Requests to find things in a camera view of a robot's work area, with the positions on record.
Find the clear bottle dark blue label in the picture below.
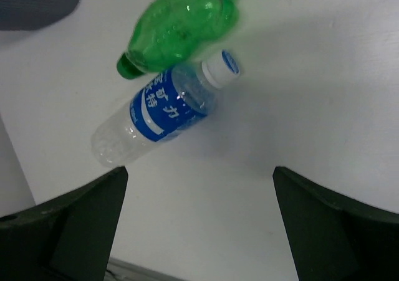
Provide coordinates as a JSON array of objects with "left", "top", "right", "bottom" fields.
[{"left": 91, "top": 50, "right": 240, "bottom": 168}]

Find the aluminium front rail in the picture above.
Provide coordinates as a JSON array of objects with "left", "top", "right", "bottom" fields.
[{"left": 104, "top": 258, "right": 183, "bottom": 281}]

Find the green plastic bottle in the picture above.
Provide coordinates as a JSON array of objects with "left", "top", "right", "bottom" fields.
[{"left": 117, "top": 0, "right": 239, "bottom": 80}]

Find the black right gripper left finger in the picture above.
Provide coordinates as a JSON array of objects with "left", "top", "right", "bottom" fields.
[{"left": 1, "top": 167, "right": 128, "bottom": 280}]

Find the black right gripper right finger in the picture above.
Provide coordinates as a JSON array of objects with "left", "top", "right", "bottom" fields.
[{"left": 272, "top": 166, "right": 398, "bottom": 280}]

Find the grey mesh waste bin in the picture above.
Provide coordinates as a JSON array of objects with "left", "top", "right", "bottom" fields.
[{"left": 1, "top": 0, "right": 80, "bottom": 31}]

